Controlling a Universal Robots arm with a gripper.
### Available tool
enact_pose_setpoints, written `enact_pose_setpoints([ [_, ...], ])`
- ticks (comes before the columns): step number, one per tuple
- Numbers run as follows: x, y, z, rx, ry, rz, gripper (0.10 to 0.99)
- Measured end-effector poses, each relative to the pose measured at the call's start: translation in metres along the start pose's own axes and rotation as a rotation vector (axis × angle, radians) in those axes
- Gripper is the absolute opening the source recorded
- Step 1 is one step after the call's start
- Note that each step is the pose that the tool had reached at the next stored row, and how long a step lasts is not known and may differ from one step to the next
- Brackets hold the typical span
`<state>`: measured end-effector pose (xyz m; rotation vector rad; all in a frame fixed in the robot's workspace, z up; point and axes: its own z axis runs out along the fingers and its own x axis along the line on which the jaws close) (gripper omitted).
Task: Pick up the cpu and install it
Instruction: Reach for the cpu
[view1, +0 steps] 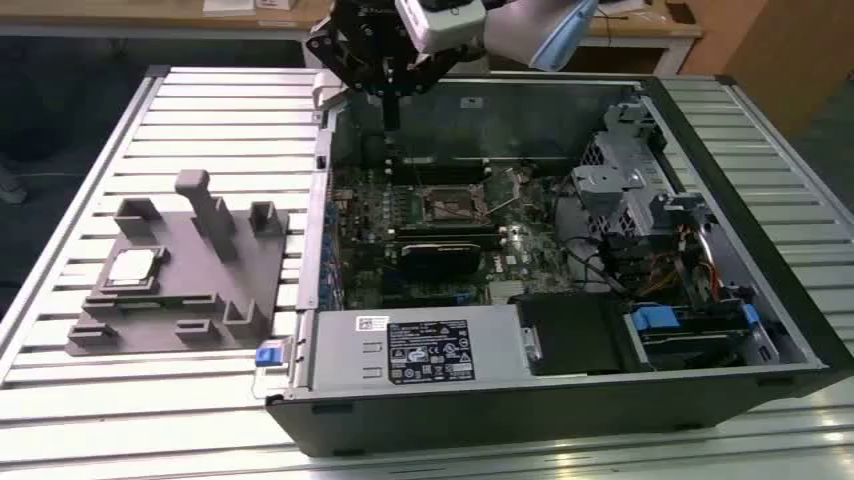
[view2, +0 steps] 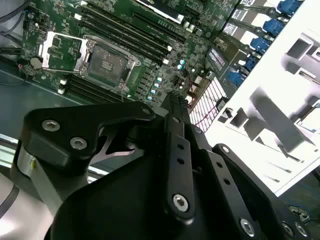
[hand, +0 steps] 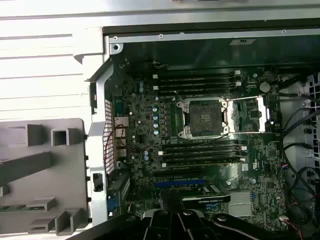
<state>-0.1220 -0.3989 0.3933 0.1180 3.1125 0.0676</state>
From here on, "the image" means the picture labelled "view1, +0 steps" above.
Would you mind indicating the blue disk carrier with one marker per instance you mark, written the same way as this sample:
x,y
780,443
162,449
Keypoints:
x,y
649,319

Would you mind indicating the grey parts rack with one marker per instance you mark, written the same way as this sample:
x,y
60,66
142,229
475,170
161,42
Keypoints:
x,y
186,280

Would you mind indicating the black RAM stick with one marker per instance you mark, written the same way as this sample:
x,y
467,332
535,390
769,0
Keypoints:
x,y
447,240
447,230

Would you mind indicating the silver CPU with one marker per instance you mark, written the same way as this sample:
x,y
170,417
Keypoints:
x,y
133,267

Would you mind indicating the blue case latch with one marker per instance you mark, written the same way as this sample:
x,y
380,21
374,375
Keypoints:
x,y
268,355

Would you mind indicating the wooden desk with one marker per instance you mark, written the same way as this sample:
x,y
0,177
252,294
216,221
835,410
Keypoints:
x,y
133,19

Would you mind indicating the grey chair foot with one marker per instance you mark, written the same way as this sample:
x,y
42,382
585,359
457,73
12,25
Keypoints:
x,y
9,187

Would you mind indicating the silver drive cage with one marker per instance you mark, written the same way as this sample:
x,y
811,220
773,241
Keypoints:
x,y
600,185

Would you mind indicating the CPU socket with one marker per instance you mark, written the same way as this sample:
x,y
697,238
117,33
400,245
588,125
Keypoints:
x,y
447,205

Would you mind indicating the grey corner bracket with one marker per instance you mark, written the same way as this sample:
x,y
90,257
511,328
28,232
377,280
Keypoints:
x,y
324,90

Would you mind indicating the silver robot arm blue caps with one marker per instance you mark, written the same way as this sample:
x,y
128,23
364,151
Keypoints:
x,y
513,30

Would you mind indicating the small silver heat sink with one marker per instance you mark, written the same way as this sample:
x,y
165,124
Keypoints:
x,y
507,292

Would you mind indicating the wooden cabinet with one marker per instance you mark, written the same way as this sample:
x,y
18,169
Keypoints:
x,y
787,60

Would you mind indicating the green motherboard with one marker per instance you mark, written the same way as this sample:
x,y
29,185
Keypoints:
x,y
533,250

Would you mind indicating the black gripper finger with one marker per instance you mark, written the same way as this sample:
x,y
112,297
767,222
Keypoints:
x,y
436,67
333,55

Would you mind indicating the grey power supply unit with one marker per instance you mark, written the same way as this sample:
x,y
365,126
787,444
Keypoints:
x,y
346,360

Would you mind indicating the black plastic shroud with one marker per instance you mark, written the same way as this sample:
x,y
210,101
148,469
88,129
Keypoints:
x,y
573,335

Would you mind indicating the black graphics card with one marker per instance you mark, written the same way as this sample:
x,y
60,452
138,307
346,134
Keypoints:
x,y
440,260

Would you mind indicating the black PC case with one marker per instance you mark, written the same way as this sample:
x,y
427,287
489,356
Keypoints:
x,y
533,415

